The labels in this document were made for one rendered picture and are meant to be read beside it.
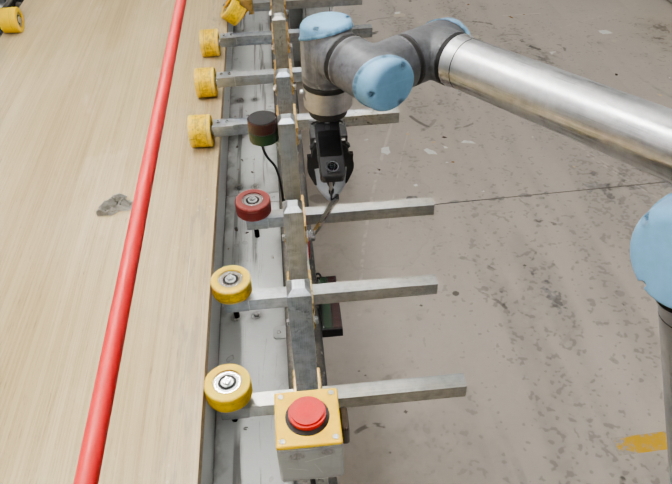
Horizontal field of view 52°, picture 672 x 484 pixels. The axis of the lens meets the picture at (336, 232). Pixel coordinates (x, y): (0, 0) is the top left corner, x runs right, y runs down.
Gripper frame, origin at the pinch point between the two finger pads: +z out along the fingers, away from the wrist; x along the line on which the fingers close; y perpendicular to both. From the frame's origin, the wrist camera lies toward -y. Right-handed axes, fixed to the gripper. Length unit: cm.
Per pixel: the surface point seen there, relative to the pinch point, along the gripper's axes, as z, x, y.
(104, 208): 10, 50, 14
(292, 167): -1.9, 7.3, 8.5
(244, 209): 10.1, 18.6, 10.6
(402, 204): 14.5, -17.4, 13.6
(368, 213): 15.5, -9.3, 12.5
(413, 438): 100, -23, 5
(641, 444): 100, -91, -5
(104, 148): 11, 54, 40
